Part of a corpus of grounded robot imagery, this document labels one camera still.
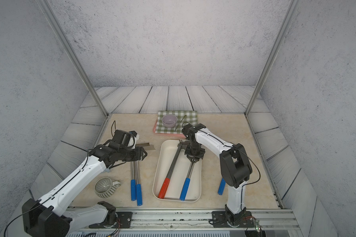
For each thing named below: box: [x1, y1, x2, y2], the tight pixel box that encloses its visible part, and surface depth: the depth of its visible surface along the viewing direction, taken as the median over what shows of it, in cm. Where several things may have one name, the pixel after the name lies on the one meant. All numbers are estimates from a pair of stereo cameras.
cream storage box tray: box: [152, 139, 203, 202], surface depth 89 cm
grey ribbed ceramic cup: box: [94, 177, 121, 199], surface depth 80 cm
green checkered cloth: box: [154, 110, 198, 134], surface depth 117 cm
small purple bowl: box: [161, 114, 178, 128], surface depth 113 cm
